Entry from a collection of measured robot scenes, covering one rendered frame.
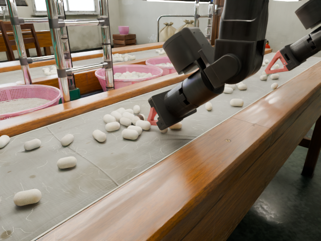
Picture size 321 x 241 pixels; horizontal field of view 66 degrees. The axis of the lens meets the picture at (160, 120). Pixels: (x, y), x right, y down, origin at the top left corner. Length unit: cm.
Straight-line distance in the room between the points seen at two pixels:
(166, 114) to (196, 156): 10
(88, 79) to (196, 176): 77
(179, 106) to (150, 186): 17
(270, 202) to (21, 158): 135
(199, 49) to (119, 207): 27
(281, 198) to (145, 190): 135
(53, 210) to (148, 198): 13
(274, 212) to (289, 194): 21
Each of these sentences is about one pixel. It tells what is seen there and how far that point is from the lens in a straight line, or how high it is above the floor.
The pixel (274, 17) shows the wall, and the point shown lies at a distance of 538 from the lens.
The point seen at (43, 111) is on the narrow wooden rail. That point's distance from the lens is 66.
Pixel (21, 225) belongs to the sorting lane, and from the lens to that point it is 38.
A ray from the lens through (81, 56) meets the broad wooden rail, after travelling 146.
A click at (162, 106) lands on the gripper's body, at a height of 82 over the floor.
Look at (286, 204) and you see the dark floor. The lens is 162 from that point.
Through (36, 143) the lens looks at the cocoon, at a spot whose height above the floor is 75.
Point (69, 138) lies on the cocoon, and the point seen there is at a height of 75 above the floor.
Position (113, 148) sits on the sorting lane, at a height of 74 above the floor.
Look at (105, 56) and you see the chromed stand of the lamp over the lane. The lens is 77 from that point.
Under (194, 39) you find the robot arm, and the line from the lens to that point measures 43.
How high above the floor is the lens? 99
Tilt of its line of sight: 24 degrees down
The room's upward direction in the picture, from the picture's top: straight up
